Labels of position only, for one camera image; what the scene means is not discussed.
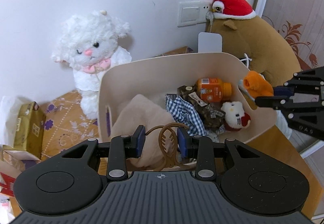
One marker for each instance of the beige plastic storage bin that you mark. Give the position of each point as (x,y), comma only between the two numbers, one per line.
(158,76)

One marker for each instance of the orange bottle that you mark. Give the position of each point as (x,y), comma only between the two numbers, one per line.
(213,89)

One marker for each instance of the brown capybara plush toy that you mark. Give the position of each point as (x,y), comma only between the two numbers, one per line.
(269,52)

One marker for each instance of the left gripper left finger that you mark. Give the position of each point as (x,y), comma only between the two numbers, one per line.
(121,148)

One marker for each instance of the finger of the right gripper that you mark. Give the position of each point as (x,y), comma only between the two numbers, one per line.
(283,91)
(274,102)

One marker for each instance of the light blue folded clothes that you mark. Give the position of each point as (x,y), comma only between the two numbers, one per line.
(282,125)

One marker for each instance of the dark brown patterned cloth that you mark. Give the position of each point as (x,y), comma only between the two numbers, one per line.
(211,115)

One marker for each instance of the red santa hat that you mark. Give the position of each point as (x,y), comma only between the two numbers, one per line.
(232,9)

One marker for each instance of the blue checked cloth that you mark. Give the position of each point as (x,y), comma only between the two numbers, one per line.
(185,113)

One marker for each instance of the white wall switch socket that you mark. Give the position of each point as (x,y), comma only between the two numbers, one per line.
(191,13)

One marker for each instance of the gold tissue box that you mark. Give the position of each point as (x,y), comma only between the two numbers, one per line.
(22,128)

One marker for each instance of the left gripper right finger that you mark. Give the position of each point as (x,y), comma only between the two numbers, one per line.
(201,149)

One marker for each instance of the white kitty plush toy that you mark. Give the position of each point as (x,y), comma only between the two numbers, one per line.
(235,116)

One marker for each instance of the orange knit pouch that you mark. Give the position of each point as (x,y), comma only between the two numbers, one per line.
(257,86)

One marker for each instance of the white plastic card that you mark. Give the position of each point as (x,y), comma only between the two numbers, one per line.
(209,42)

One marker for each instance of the white lamb plush toy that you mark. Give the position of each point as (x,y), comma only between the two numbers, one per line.
(89,45)

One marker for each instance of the beige plush bunny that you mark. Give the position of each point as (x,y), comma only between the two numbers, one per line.
(142,111)

